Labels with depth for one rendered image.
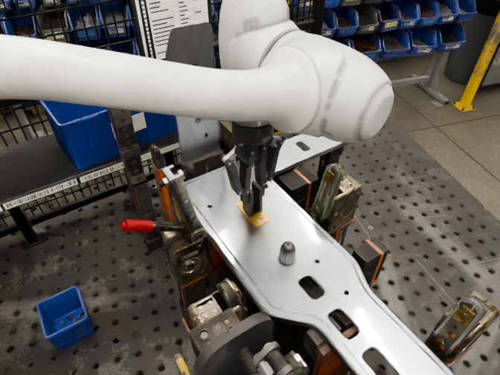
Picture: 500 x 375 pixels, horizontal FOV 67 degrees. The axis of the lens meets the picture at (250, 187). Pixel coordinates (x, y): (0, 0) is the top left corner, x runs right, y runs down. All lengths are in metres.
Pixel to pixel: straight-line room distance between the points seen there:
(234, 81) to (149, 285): 0.82
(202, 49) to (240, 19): 0.35
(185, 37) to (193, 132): 0.23
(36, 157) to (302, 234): 0.69
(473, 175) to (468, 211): 1.41
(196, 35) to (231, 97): 0.48
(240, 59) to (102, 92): 0.22
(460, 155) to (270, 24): 2.56
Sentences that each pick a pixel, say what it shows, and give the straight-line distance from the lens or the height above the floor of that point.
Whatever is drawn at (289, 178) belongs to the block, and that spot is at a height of 0.98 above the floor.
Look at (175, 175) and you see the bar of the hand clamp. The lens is 0.65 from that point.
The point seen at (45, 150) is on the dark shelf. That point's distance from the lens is 1.12.
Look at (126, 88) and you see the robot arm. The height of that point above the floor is 1.44.
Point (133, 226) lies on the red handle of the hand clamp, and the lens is 0.68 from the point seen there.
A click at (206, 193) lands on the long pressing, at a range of 0.91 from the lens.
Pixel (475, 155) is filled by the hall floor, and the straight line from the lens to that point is 3.07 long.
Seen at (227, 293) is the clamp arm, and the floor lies 1.10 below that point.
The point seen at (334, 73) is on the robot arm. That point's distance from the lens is 0.45.
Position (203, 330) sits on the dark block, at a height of 1.12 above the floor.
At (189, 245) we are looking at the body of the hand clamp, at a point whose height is 1.05.
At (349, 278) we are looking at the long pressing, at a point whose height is 1.00.
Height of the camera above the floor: 1.63
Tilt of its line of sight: 43 degrees down
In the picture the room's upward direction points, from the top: straight up
